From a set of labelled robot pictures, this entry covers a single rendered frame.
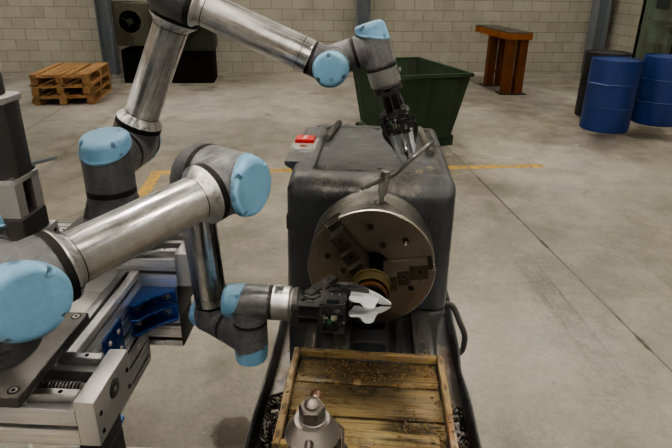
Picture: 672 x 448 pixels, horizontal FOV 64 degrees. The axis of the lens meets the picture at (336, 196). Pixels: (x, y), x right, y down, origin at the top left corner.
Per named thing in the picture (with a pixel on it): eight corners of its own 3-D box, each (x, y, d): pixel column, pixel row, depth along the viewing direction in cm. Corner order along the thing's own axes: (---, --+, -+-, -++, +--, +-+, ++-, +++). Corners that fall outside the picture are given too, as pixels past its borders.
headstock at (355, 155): (306, 219, 212) (305, 121, 197) (428, 224, 209) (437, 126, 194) (280, 303, 157) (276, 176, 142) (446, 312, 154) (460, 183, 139)
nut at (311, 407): (300, 407, 80) (300, 388, 79) (327, 409, 80) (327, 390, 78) (296, 428, 76) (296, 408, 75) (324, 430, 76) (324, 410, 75)
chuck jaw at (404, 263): (382, 252, 134) (430, 248, 133) (384, 270, 136) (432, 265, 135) (382, 275, 124) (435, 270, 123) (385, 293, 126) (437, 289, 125)
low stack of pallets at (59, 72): (59, 89, 888) (54, 62, 871) (114, 88, 900) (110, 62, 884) (31, 106, 773) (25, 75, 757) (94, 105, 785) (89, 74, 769)
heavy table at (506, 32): (469, 78, 1050) (474, 24, 1013) (491, 78, 1054) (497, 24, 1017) (500, 94, 901) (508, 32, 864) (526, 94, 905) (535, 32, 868)
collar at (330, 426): (289, 412, 83) (289, 397, 82) (341, 416, 82) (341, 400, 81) (280, 454, 76) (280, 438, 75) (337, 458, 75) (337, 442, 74)
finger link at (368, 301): (391, 317, 114) (347, 315, 114) (390, 302, 119) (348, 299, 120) (392, 304, 113) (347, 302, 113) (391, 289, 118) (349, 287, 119)
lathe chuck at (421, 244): (306, 294, 148) (318, 187, 136) (421, 311, 147) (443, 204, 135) (301, 313, 139) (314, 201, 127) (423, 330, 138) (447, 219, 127)
